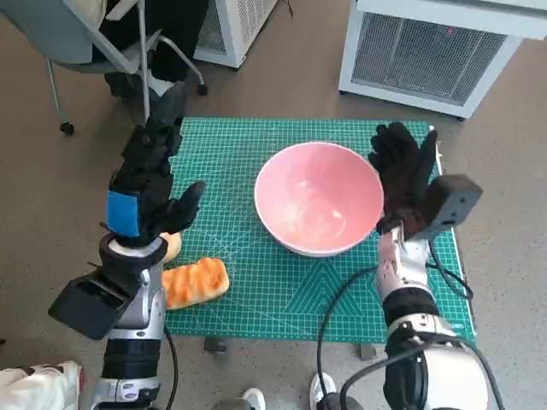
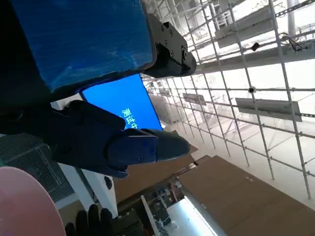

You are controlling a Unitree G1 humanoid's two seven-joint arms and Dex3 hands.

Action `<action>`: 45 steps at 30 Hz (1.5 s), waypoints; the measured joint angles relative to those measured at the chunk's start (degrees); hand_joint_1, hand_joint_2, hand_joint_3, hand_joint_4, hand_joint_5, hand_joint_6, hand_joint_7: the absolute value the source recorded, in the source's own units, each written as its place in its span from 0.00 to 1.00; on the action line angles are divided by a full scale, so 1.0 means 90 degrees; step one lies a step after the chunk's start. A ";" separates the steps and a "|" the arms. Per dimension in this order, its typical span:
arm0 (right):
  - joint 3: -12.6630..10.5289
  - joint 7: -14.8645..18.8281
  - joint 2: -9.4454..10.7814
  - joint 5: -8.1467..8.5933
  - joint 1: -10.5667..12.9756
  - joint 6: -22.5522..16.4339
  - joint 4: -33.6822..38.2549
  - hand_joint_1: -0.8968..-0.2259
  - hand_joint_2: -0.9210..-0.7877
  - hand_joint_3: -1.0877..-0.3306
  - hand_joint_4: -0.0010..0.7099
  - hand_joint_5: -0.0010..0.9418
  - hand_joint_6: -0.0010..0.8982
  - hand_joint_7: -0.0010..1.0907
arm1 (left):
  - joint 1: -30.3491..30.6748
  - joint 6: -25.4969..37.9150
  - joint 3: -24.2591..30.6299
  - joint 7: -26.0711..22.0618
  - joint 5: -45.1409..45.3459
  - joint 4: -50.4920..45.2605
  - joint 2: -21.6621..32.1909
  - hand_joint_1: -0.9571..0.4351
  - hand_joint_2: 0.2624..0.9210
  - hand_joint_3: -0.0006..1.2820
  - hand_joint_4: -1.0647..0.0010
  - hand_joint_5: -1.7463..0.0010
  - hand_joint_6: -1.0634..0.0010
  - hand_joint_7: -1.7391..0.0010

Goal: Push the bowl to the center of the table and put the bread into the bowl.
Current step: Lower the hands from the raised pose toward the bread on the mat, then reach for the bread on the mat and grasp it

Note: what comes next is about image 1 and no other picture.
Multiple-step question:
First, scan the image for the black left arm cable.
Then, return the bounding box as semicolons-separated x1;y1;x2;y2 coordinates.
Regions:
164;328;179;410

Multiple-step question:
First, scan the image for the person with white shoes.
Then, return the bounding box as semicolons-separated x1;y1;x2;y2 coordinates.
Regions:
211;370;356;410

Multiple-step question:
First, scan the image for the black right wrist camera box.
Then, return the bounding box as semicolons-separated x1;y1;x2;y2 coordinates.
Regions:
412;173;484;243

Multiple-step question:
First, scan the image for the grey office chair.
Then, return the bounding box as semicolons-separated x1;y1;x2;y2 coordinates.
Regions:
0;0;209;136

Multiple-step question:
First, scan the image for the black hanging right arm cable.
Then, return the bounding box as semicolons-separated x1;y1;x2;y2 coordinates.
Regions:
316;266;381;410

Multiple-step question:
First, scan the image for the green cutting mat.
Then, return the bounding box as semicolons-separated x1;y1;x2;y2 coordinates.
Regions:
164;117;476;345

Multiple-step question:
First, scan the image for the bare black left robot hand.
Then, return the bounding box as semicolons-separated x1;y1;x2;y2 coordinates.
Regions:
105;80;207;249

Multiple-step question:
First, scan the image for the person in white clothing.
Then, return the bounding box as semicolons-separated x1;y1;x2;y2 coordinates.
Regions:
0;360;86;410

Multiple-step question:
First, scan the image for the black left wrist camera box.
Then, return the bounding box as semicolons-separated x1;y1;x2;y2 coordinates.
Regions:
47;272;142;341

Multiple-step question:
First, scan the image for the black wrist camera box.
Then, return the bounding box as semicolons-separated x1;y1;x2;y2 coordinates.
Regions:
47;272;142;341
412;173;484;243

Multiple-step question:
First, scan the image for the large white mesh cabinet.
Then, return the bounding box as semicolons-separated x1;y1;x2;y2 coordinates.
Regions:
338;0;547;120

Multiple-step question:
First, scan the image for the black looped right arm cable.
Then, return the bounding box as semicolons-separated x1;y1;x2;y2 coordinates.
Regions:
339;337;508;410

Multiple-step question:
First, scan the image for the black right camera cable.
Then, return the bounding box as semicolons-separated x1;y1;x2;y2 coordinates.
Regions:
425;243;474;300

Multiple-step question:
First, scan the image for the orange striped toy bread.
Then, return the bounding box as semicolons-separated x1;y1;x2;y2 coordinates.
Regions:
161;256;231;311

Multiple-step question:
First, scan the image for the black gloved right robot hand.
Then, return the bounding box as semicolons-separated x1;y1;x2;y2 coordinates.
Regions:
369;122;439;240

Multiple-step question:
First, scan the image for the pink bowl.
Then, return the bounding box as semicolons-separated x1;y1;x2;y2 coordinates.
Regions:
253;142;385;258

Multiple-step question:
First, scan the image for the round tan toy bun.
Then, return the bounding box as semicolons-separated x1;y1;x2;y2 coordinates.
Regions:
160;231;184;264

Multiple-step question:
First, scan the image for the small white mesh cabinet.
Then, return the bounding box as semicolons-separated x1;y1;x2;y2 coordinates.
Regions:
194;0;279;68

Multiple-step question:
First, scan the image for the seated person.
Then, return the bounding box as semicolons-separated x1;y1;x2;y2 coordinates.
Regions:
91;0;213;102

